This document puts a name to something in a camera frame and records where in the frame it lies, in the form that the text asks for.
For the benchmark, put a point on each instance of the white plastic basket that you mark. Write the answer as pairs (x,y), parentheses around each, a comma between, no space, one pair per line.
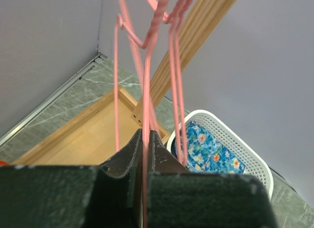
(255,165)

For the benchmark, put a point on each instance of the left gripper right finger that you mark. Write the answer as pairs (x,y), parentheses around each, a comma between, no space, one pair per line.
(177,198)

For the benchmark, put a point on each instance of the wooden clothes rack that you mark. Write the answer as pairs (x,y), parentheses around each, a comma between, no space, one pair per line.
(89,138)

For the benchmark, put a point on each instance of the blue floral cloth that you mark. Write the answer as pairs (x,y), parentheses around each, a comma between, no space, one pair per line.
(206,154)

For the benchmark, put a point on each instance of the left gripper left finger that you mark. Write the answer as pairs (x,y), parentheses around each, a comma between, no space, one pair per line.
(107,195)

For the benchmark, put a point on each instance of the pink wire hanger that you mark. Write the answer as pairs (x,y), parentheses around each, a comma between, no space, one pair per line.
(142,54)
(175,20)
(159,8)

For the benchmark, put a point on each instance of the orange shorts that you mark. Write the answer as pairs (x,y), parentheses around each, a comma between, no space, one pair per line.
(2,163)

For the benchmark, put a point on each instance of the pink wire hanger top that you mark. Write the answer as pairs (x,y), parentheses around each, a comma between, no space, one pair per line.
(175,20)

